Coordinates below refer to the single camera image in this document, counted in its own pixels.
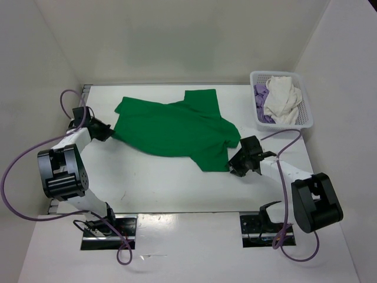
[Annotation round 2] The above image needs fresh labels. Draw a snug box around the green t shirt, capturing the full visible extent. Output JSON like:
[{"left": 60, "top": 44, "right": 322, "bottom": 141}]
[{"left": 114, "top": 89, "right": 241, "bottom": 172}]

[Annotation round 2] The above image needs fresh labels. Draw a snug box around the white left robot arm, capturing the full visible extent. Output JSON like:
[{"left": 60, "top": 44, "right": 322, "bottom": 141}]
[{"left": 37, "top": 118, "right": 118, "bottom": 236}]

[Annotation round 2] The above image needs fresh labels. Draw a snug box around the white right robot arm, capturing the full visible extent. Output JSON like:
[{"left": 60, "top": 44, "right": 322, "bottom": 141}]
[{"left": 228, "top": 136, "right": 343, "bottom": 233}]

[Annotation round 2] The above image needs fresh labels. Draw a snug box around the cream white t shirt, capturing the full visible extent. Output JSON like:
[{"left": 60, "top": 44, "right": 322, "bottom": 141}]
[{"left": 263, "top": 76, "right": 303, "bottom": 125}]

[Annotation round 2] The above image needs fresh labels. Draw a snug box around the lavender t shirt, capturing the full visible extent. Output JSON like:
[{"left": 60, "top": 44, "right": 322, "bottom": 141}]
[{"left": 253, "top": 84, "right": 275, "bottom": 124}]

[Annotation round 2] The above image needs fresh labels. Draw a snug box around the white plastic laundry basket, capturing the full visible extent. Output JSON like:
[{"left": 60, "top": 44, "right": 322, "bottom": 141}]
[{"left": 250, "top": 71, "right": 313, "bottom": 130}]

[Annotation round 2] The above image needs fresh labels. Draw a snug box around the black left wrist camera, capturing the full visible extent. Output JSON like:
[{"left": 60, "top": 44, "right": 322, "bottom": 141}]
[{"left": 72, "top": 106, "right": 91, "bottom": 127}]

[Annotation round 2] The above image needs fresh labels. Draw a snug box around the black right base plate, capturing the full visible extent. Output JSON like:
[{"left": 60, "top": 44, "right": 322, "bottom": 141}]
[{"left": 239, "top": 212, "right": 283, "bottom": 248}]

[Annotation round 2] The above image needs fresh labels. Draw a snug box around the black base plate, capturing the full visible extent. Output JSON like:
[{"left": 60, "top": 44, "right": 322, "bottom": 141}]
[
  {"left": 239, "top": 212, "right": 283, "bottom": 248},
  {"left": 73, "top": 215, "right": 137, "bottom": 251}
]

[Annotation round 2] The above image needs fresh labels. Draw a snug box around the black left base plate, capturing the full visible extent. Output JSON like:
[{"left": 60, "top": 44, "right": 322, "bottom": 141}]
[{"left": 73, "top": 215, "right": 137, "bottom": 251}]

